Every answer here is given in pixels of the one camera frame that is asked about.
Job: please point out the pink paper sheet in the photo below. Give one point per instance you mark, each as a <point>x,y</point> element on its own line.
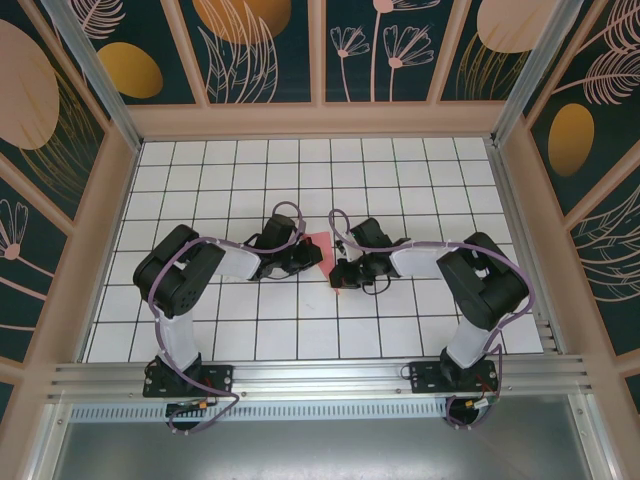
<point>324,242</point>

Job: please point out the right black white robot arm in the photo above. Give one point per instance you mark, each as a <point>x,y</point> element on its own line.
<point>485,285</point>

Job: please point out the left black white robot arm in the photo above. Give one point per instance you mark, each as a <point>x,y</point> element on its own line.
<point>175,270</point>

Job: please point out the grey metal bench panel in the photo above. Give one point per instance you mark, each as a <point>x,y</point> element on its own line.
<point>320,450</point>

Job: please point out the long aluminium mounting rail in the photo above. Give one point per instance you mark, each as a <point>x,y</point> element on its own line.
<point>320,375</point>

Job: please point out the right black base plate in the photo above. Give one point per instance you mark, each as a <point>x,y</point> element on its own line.
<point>425,377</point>

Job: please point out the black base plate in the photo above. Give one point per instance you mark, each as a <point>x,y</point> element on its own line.
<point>425,377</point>
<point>222,380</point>

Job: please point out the aluminium side rail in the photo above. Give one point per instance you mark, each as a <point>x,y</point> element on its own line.
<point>506,200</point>

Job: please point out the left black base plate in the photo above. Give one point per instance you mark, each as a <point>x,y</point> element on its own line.
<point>222,380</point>

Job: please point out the aluminium corner post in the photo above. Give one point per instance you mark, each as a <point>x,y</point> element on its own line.
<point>103,85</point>
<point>537,75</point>

